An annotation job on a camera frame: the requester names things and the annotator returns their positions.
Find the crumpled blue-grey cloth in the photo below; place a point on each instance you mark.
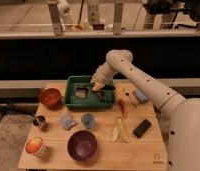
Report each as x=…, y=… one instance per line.
x=67, y=121

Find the apple in white cup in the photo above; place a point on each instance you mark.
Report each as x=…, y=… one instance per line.
x=35, y=146

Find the orange carrot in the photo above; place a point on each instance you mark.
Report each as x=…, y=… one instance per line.
x=122, y=108

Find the orange bowl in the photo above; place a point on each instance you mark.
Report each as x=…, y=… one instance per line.
x=50, y=97

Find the purple bowl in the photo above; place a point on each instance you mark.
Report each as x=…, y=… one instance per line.
x=82, y=145

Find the yellow banana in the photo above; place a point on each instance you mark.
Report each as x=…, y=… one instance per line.
x=119, y=131

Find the light blue cup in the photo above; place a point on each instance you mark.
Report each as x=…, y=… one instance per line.
x=88, y=120

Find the dark grape bunch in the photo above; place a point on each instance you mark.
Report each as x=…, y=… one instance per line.
x=101, y=96

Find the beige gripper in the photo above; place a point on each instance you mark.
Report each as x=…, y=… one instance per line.
x=97, y=86

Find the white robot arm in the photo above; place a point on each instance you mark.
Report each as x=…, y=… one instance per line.
x=183, y=153

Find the green plastic tray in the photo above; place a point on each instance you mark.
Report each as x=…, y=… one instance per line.
x=91, y=101

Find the small metal can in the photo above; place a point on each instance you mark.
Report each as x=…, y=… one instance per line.
x=40, y=122

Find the blue sponge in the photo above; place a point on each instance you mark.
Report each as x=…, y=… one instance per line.
x=142, y=98

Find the black handled brush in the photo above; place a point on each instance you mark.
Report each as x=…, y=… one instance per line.
x=82, y=90

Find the black rectangular block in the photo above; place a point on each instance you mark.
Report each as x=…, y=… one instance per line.
x=142, y=128

